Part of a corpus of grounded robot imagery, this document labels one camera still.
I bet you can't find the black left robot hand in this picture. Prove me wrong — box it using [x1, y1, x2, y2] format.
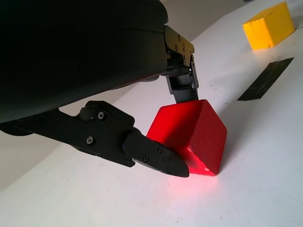
[0, 0, 200, 178]

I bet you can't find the red wooden block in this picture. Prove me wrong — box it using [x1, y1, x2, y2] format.
[146, 99, 228, 177]

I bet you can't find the yellow wooden block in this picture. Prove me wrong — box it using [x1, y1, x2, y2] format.
[242, 1, 296, 51]

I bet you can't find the black tape strip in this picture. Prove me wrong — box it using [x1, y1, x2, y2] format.
[237, 57, 295, 101]

